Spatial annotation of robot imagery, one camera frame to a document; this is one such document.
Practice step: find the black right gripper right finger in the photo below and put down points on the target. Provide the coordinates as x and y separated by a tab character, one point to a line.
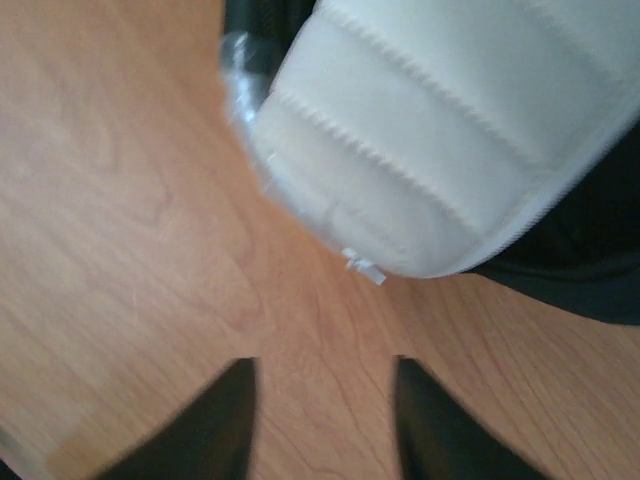
436	438

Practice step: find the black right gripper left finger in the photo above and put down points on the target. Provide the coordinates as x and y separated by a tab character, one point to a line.
209	439

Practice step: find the black student bag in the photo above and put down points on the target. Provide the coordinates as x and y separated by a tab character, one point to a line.
582	256

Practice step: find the beige ribbed pencil case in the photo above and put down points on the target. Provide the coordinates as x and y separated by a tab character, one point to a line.
426	136

